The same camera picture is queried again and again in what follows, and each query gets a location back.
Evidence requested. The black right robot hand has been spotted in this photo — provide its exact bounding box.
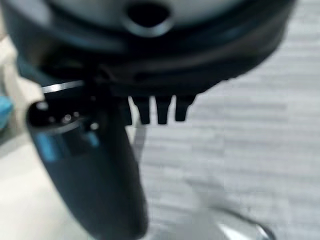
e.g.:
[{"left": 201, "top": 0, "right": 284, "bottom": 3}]
[{"left": 0, "top": 0, "right": 298, "bottom": 240}]

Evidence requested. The grey striped carpet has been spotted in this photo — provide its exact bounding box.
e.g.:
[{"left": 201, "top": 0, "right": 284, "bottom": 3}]
[{"left": 124, "top": 0, "right": 320, "bottom": 240}]

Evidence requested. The blue object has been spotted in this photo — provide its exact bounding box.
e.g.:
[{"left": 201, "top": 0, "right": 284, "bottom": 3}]
[{"left": 0, "top": 96, "right": 15, "bottom": 130}]

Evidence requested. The silver robot leg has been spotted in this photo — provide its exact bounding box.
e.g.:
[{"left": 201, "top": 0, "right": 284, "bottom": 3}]
[{"left": 147, "top": 204, "right": 276, "bottom": 240}]

